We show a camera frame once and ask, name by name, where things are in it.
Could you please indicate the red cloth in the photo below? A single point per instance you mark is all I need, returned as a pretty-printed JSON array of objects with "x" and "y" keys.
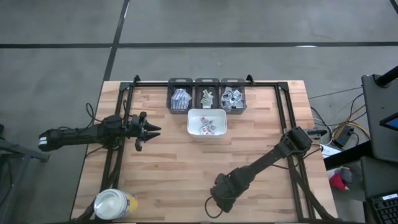
[{"x": 337, "y": 182}]

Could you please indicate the grey soft item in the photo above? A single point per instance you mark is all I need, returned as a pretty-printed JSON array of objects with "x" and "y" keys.
[{"x": 346, "y": 174}]

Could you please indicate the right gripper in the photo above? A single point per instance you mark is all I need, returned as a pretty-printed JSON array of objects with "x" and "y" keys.
[{"x": 228, "y": 191}]

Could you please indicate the blue tablet screen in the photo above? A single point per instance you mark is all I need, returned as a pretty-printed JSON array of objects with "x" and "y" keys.
[{"x": 391, "y": 122}]

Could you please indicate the black keyboard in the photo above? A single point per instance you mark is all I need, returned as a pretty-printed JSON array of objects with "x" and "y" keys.
[{"x": 387, "y": 211}]

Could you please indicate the dark grey storage bin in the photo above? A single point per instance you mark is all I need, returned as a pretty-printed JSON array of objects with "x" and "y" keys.
[
  {"x": 244, "y": 107},
  {"x": 197, "y": 93},
  {"x": 169, "y": 109}
]

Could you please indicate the black metal stand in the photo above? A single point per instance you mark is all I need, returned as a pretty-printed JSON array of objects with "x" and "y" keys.
[{"x": 18, "y": 154}]

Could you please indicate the green strip packet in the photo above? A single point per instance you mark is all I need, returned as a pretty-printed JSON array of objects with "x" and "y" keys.
[{"x": 206, "y": 92}]

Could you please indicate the white packet black text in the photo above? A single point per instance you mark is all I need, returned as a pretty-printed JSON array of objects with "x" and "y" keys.
[{"x": 228, "y": 90}]

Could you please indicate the dark low desk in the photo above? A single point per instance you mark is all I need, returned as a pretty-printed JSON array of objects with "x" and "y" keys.
[{"x": 379, "y": 177}]

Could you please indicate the large white packet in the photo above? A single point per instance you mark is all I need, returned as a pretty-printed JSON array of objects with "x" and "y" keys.
[{"x": 238, "y": 104}]

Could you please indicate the white paper sheet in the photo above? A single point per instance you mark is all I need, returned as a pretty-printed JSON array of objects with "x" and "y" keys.
[{"x": 329, "y": 152}]

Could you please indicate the black table clamp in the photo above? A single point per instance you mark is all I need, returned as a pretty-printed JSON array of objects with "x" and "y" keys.
[{"x": 317, "y": 132}]

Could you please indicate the white packet blue text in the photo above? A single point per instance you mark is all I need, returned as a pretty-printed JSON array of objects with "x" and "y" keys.
[{"x": 185, "y": 98}]

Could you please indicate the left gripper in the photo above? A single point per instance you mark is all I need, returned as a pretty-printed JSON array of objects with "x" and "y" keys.
[{"x": 138, "y": 129}]

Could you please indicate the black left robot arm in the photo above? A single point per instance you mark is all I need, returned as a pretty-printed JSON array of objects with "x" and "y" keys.
[{"x": 77, "y": 133}]

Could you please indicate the green printed packet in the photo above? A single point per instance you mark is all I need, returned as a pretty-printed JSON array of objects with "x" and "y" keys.
[
  {"x": 206, "y": 105},
  {"x": 206, "y": 99}
]

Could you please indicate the white packet red blue print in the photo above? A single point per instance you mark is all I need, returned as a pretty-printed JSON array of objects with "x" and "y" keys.
[{"x": 230, "y": 102}]

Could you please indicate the yellow disinfectant wipes canister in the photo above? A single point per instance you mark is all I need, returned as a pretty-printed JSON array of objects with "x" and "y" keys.
[{"x": 112, "y": 203}]

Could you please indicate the black pole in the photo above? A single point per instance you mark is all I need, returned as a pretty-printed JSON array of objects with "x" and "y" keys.
[{"x": 387, "y": 77}]

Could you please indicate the black power box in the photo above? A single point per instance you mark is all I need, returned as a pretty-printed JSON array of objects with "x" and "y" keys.
[{"x": 343, "y": 137}]

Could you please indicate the white plastic bin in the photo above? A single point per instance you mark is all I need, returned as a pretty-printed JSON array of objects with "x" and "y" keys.
[{"x": 192, "y": 124}]

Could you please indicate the striped bandage strip pack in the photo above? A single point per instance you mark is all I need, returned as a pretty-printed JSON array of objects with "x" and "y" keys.
[{"x": 176, "y": 94}]

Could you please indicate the black side desk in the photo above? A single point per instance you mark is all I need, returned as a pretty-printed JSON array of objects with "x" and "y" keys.
[{"x": 385, "y": 99}]

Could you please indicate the black desk beam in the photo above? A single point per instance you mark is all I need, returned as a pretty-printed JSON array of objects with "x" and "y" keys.
[{"x": 345, "y": 158}]

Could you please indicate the black aluminium table frame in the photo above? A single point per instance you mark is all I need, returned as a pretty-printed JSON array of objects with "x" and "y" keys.
[{"x": 149, "y": 84}]

